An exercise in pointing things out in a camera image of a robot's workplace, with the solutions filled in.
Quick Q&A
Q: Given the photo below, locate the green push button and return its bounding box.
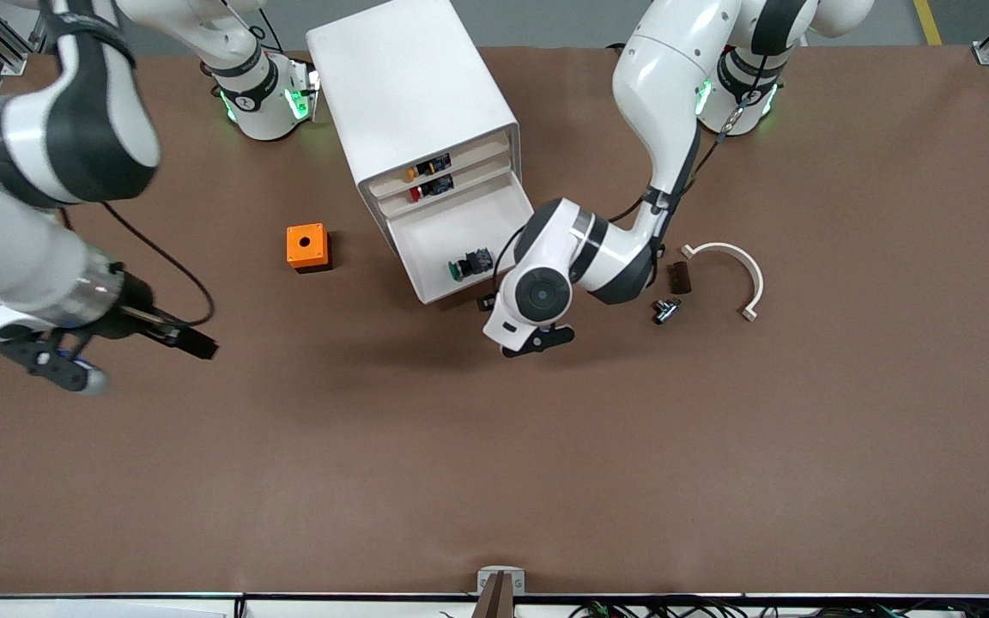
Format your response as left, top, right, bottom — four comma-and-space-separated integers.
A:
448, 247, 496, 283

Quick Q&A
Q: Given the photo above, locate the white plastic drawer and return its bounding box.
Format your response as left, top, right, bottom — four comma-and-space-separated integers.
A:
372, 148, 516, 221
387, 176, 539, 306
366, 129, 514, 203

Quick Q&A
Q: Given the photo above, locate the red push button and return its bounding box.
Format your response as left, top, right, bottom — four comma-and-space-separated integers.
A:
409, 174, 455, 203

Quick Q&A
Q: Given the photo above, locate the yellow push button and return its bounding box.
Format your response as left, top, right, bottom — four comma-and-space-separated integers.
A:
406, 154, 452, 182

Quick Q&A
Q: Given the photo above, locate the white drawer cabinet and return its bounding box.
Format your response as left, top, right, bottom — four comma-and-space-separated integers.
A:
306, 0, 524, 258

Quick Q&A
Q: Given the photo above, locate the brown table cover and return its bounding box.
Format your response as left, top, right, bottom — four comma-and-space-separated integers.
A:
0, 43, 989, 597

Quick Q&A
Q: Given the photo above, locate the white semicircular clamp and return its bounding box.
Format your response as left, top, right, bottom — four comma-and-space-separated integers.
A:
681, 242, 765, 323

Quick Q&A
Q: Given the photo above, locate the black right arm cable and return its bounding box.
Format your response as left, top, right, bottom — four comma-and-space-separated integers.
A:
100, 202, 217, 329

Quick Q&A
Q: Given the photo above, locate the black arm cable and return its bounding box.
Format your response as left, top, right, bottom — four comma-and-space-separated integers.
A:
100, 202, 217, 329
493, 82, 749, 297

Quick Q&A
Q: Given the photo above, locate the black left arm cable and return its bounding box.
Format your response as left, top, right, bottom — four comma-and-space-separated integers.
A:
493, 82, 749, 297

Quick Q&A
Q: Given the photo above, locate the orange button enclosure box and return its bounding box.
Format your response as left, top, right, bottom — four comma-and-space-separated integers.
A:
286, 223, 333, 274

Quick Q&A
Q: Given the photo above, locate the white table edge rail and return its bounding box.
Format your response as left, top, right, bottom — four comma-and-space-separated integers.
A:
0, 592, 989, 618

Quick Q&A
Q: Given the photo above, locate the grey metal bracket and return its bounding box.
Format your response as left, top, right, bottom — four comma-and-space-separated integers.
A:
477, 565, 526, 595

